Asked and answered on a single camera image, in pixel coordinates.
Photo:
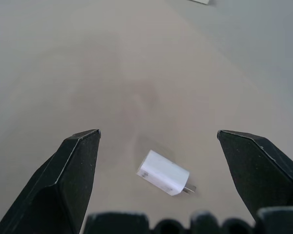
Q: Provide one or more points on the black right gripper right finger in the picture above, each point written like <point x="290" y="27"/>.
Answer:
<point x="256" y="170"/>

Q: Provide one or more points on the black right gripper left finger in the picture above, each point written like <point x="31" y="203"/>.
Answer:
<point x="61" y="185"/>

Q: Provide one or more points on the white object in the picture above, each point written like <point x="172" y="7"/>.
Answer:
<point x="201" y="1"/>

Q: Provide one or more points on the white plug adapter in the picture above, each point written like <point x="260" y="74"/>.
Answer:
<point x="162" y="173"/>

